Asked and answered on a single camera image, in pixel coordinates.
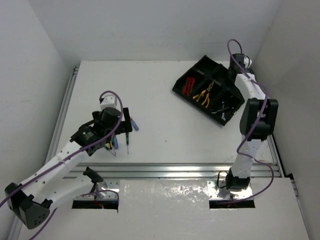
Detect Pro'sKit black green screwdriver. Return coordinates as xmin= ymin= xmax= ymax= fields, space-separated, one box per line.
xmin=125 ymin=132 xmax=130 ymax=155

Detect blue red screwdriver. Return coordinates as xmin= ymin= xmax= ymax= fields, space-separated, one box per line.
xmin=130 ymin=118 xmax=139 ymax=131
xmin=113 ymin=136 xmax=119 ymax=150

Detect yellow needle-nose pliers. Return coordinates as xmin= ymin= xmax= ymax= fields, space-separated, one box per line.
xmin=192 ymin=80 xmax=216 ymax=108

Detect large silver open-end wrench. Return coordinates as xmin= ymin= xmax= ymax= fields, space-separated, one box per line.
xmin=211 ymin=106 xmax=234 ymax=114

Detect red black folding saw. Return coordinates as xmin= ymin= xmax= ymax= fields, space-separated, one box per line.
xmin=182 ymin=77 xmax=196 ymax=96

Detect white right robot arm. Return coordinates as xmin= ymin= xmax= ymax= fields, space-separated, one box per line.
xmin=225 ymin=53 xmax=279 ymax=191

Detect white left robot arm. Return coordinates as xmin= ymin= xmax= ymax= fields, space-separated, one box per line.
xmin=4 ymin=107 xmax=133 ymax=230

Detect black compartment tray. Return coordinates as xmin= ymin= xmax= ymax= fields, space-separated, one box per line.
xmin=172 ymin=55 xmax=245 ymax=126

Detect white front cover board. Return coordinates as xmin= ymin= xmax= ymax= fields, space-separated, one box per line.
xmin=17 ymin=177 xmax=311 ymax=240

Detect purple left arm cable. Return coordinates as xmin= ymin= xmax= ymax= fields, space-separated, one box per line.
xmin=0 ymin=90 xmax=124 ymax=240

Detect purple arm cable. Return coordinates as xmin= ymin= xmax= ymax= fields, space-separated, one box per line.
xmin=0 ymin=90 xmax=124 ymax=240
xmin=217 ymin=38 xmax=275 ymax=201

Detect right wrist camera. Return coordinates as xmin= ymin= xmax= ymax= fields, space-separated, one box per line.
xmin=243 ymin=55 xmax=253 ymax=69

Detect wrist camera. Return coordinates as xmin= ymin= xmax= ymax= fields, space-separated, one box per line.
xmin=243 ymin=55 xmax=253 ymax=69
xmin=99 ymin=94 xmax=118 ymax=111

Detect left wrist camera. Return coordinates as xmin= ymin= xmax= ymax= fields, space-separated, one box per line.
xmin=99 ymin=94 xmax=118 ymax=111

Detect aluminium rail frame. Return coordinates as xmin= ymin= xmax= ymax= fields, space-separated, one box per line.
xmin=58 ymin=61 xmax=284 ymax=192

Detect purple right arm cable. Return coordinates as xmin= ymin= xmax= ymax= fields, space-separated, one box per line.
xmin=217 ymin=38 xmax=275 ymax=201

